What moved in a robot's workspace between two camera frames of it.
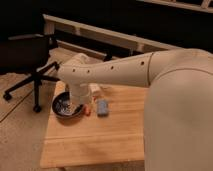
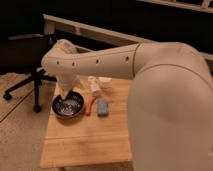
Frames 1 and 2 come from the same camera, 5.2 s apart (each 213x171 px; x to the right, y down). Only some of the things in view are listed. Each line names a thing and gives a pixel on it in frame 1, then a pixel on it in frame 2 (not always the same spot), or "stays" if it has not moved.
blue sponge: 102,106 stays
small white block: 94,87 stays
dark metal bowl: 62,106 stays
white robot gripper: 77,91 to 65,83
